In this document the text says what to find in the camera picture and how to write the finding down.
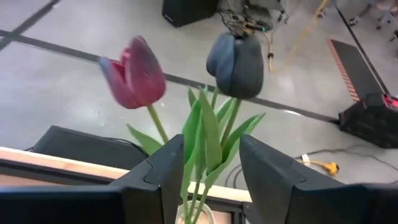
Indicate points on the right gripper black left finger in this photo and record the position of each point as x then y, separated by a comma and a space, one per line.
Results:
155, 193

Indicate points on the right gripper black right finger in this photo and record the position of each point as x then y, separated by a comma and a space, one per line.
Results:
270, 180

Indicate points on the dark red artificial tulip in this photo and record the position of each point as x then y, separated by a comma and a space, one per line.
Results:
136, 74

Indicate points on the black artificial tulip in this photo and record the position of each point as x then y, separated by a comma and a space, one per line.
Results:
236, 65

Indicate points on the clear glass vase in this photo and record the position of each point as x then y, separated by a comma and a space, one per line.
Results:
208, 217

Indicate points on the yellow power plug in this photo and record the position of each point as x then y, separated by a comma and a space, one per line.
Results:
331, 168

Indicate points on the black box on floor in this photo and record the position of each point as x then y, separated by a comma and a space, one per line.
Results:
90, 146

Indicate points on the black equipment case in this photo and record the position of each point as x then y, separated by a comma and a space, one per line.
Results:
370, 121

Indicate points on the black red-striped floor ramp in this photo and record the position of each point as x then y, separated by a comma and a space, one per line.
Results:
351, 68

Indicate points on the black speaker box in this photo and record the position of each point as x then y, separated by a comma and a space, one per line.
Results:
189, 11

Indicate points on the black aluminium table frame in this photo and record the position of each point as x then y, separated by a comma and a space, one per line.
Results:
46, 169

